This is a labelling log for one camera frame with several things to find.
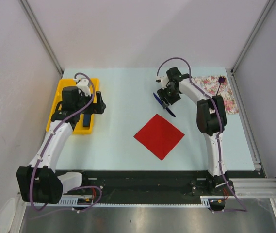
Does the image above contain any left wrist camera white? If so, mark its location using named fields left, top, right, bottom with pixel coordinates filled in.
left=73, top=78, right=91, bottom=97

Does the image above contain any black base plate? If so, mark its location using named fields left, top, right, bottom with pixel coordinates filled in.
left=32, top=169, right=266, bottom=201

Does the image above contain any yellow plastic tray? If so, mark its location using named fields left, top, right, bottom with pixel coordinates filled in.
left=46, top=78, right=99, bottom=134

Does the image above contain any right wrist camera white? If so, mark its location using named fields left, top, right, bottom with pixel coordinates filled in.
left=156, top=75, right=169, bottom=89

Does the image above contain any purple plastic spoon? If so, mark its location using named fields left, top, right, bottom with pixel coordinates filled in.
left=216, top=76, right=226, bottom=96

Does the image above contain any floral placemat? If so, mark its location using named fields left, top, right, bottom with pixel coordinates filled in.
left=193, top=75, right=239, bottom=115

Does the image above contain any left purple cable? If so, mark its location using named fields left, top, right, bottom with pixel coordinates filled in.
left=30, top=72, right=102, bottom=214

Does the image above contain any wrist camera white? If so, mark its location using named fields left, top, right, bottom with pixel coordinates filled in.
left=73, top=78, right=91, bottom=97
left=156, top=75, right=169, bottom=89

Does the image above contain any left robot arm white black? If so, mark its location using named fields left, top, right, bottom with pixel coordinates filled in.
left=16, top=86, right=106, bottom=204

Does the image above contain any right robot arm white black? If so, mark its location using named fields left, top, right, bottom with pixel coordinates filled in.
left=154, top=67, right=229, bottom=195

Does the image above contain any navy napkin roll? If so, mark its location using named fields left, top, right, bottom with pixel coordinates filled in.
left=82, top=114, right=91, bottom=128

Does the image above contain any red paper napkin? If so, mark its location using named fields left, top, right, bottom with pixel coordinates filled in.
left=133, top=114, right=185, bottom=161

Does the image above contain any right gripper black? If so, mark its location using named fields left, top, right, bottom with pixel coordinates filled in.
left=157, top=84, right=181, bottom=109

